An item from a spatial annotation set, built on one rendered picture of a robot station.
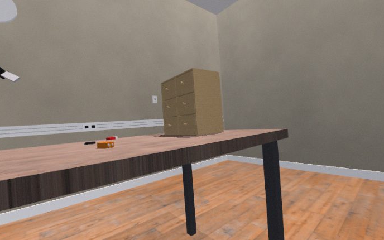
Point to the brown wooden chest of drawers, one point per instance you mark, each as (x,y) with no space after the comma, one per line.
(207,99)

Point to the brown wooden drawer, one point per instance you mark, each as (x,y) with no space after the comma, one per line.
(170,107)
(185,104)
(187,124)
(168,89)
(184,83)
(171,126)

